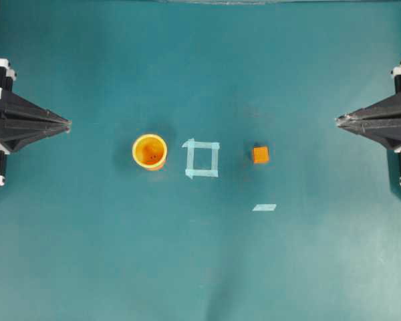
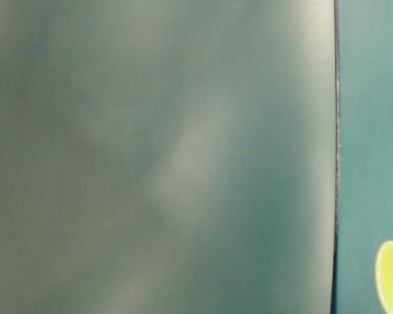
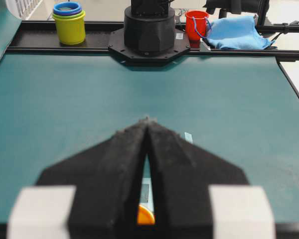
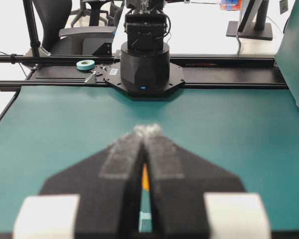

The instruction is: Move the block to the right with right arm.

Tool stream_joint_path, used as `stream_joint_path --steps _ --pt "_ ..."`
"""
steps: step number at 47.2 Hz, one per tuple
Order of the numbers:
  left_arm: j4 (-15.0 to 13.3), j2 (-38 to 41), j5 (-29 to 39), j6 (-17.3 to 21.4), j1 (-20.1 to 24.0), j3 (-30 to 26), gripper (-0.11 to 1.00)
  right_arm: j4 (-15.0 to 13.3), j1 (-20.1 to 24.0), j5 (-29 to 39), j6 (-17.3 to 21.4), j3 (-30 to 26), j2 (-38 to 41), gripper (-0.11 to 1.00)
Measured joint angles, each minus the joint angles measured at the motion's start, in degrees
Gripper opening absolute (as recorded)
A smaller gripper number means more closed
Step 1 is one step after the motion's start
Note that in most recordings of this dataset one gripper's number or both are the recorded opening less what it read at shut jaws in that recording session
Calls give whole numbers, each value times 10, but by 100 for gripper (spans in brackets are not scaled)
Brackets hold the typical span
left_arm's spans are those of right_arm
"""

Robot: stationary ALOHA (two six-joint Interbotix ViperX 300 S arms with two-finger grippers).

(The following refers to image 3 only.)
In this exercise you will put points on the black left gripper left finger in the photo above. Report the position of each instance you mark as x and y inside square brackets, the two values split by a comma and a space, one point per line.
[91, 195]

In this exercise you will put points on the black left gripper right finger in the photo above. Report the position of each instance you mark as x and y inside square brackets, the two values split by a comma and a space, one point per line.
[198, 195]

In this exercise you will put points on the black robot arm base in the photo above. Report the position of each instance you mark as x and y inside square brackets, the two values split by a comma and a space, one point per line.
[149, 34]

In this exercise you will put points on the small clear tape piece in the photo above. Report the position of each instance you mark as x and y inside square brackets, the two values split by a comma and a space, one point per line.
[188, 137]

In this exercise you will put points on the white label sticker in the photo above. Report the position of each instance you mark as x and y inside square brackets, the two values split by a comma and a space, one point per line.
[146, 198]

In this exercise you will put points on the orange round object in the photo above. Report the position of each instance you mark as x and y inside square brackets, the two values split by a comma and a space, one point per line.
[145, 216]

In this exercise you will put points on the green table mat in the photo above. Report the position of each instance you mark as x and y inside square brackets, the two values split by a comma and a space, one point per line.
[242, 109]

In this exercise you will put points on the light blue cloth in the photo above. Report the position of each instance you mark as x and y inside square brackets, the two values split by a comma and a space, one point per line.
[238, 33]

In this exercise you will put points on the red toy bucket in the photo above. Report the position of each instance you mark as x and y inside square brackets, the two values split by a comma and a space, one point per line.
[197, 26]

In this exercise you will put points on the blue stacking cup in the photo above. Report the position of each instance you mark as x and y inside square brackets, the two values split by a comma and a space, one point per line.
[67, 8]

